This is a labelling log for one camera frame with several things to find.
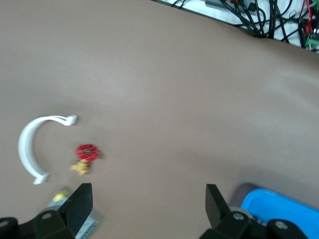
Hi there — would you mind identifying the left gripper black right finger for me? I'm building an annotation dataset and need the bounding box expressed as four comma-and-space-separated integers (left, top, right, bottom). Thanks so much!
199, 183, 308, 239

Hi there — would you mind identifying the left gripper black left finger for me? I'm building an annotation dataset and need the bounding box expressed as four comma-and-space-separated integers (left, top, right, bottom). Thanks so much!
0, 183, 93, 239

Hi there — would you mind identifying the blue plastic tray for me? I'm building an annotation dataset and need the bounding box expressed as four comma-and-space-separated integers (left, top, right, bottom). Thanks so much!
240, 188, 319, 239

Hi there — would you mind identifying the metal mesh power supply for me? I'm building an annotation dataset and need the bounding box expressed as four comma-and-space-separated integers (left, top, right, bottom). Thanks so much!
46, 186, 104, 239

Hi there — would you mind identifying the brass valve red handwheel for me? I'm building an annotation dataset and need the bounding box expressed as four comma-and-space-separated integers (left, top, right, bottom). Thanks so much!
70, 143, 100, 176

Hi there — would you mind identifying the white curved pipe clamp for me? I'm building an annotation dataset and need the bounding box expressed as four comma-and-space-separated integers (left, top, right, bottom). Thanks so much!
17, 114, 79, 185

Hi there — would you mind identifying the green circuit board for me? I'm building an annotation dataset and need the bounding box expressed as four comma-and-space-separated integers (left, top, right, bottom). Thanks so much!
304, 27, 319, 52

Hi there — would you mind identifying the black cable bundle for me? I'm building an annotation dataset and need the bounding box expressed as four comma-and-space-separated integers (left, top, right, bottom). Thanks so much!
171, 0, 319, 47

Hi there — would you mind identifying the red cable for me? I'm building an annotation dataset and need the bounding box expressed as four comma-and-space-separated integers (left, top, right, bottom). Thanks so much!
300, 0, 315, 30

